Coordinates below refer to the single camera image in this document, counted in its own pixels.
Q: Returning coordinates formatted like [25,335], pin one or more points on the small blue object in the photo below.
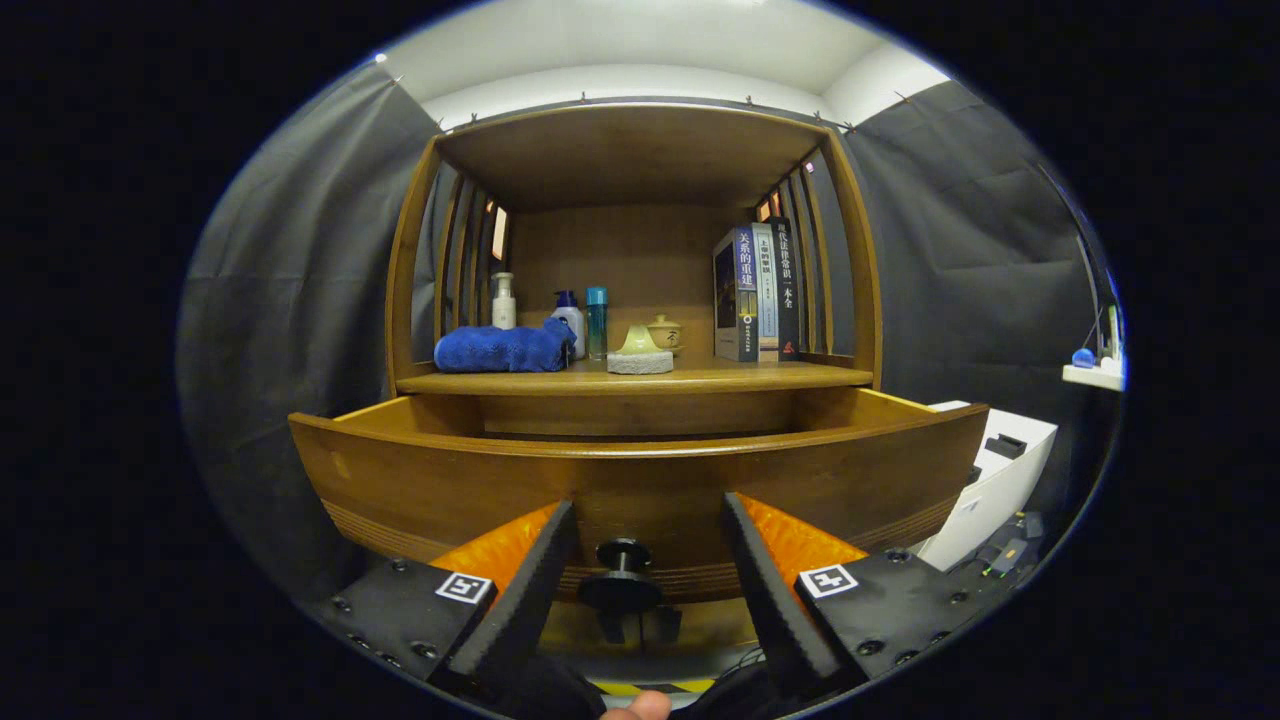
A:
[1084,358]

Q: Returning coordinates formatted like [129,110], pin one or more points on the book with black spine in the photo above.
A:
[787,290]

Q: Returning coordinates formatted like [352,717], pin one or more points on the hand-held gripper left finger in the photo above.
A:
[525,600]

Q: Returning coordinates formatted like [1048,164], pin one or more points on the black round drawer knob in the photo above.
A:
[622,590]

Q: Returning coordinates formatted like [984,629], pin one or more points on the pale green sponge brush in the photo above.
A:
[640,350]

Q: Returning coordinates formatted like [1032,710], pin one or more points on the book with white spine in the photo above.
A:
[768,290]

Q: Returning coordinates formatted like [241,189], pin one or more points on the clear teal bottle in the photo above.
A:
[597,325]

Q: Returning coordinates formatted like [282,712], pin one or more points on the white bottle with blue cap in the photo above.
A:
[572,325]

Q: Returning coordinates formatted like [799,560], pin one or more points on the blue towel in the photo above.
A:
[500,350]

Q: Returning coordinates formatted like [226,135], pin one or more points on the wooden cabinet door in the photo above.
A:
[710,620]
[570,630]

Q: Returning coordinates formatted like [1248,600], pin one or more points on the white pump bottle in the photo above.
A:
[504,310]

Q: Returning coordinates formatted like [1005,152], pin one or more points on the white side shelf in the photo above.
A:
[1092,378]

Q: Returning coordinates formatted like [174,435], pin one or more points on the book with blue spine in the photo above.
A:
[735,300]

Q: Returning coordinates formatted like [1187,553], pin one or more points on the wooden cabinet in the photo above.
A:
[640,260]

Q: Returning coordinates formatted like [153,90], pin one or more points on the wooden countertop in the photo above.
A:
[700,378]

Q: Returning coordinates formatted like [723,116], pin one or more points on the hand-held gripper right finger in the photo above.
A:
[770,600]

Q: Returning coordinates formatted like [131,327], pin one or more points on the white box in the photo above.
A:
[1000,480]

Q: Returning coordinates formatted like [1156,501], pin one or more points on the beige lidded teacup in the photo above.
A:
[667,335]

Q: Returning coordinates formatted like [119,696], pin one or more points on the wooden drawer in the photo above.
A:
[500,500]

